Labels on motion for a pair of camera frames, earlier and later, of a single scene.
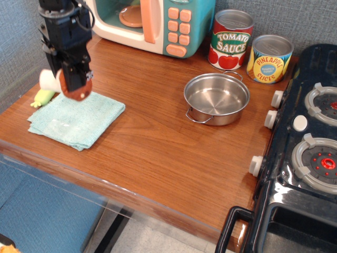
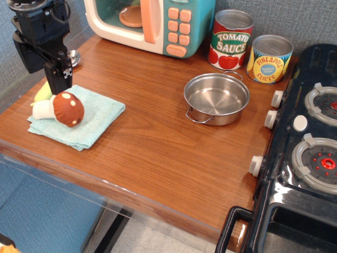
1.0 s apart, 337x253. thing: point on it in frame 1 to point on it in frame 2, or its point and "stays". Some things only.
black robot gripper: (67, 28) to (44, 25)
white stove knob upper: (276, 98) stays
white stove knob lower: (255, 165) stays
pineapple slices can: (269, 58) stays
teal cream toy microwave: (175, 28) stays
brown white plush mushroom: (49, 81) to (65, 107)
